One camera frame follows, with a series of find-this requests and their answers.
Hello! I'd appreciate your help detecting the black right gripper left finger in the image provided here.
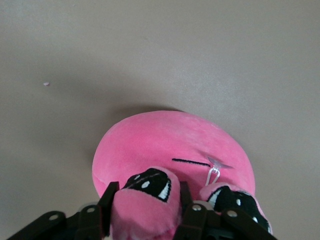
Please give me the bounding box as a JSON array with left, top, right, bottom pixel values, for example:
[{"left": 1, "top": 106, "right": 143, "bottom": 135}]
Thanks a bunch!
[{"left": 7, "top": 181, "right": 120, "bottom": 240}]

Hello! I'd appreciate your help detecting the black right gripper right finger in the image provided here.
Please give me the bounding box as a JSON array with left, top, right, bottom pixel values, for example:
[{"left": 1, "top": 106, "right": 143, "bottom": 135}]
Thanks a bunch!
[{"left": 172, "top": 181, "right": 278, "bottom": 240}]

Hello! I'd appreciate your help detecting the pink plush toy with eyes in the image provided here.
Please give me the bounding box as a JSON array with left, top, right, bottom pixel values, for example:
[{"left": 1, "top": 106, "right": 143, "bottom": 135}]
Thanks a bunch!
[{"left": 91, "top": 111, "right": 274, "bottom": 240}]

